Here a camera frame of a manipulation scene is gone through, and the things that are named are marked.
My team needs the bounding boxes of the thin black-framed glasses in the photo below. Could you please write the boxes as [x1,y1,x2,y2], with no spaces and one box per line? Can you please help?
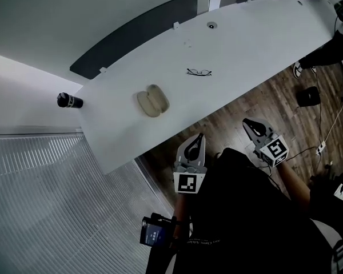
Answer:
[186,68,213,77]

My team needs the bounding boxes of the person's black shirt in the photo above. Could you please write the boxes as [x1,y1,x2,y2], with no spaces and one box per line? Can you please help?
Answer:
[147,147,343,274]

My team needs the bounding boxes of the black box on floor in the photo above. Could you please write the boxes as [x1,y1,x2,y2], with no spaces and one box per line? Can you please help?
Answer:
[296,86,321,107]

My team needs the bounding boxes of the white floor cable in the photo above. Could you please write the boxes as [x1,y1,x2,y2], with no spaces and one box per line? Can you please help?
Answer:
[321,87,343,148]

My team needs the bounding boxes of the window blinds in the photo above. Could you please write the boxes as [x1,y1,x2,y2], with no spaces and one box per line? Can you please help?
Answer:
[0,126,176,274]

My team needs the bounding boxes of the beige glasses case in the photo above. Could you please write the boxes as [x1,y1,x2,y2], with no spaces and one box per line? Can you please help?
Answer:
[136,84,170,118]

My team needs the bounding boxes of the person's right forearm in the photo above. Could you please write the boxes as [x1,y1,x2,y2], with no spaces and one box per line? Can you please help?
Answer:
[273,160,314,212]

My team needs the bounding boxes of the long dark desk divider panel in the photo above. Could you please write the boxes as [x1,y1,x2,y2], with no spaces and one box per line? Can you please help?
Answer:
[69,0,199,81]

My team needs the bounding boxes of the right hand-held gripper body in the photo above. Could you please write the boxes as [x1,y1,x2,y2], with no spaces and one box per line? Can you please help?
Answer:
[253,129,290,168]

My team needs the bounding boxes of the black device with screen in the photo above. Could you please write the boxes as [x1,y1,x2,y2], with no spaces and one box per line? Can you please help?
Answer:
[139,212,178,250]

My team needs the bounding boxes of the black floor cable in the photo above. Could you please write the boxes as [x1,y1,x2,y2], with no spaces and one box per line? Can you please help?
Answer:
[285,66,324,161]

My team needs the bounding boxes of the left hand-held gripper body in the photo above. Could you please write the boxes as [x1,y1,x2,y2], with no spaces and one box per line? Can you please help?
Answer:
[173,159,209,195]

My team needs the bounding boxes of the person's left forearm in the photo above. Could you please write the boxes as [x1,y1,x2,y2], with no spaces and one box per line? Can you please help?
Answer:
[173,192,193,241]

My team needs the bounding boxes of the black drinking bottle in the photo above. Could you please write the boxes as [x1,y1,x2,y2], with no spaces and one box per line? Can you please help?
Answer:
[56,92,84,110]

